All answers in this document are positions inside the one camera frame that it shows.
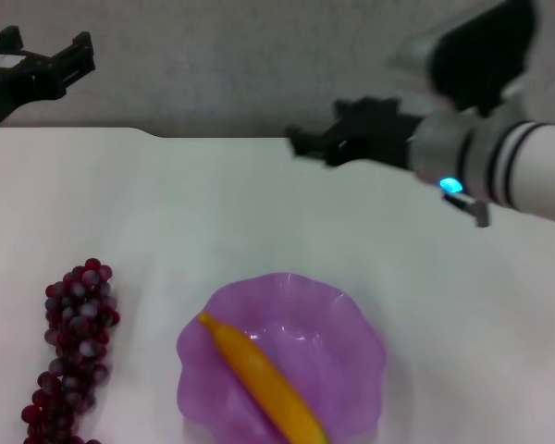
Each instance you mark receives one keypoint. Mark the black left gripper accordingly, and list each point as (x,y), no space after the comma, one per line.
(14,88)

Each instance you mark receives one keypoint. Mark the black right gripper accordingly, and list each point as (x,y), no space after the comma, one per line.
(379,139)

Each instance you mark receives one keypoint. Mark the yellow banana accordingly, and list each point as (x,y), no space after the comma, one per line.
(268,384)

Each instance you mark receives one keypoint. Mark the dark red grape bunch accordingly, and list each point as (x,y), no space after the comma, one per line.
(74,324)

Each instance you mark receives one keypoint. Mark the purple wavy plastic plate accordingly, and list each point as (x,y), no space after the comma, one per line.
(333,351)

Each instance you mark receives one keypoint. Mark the black grey right wrist camera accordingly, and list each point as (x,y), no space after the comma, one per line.
(481,55)

